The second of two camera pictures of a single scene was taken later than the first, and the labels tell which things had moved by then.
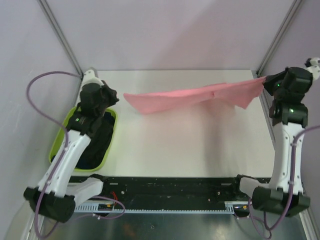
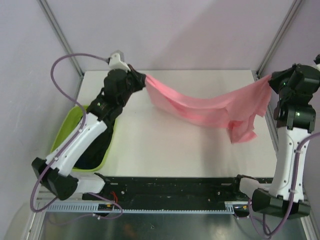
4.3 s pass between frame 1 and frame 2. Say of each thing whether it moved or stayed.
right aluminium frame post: stayed
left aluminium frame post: stayed
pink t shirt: moved
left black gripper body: moved
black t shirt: stayed
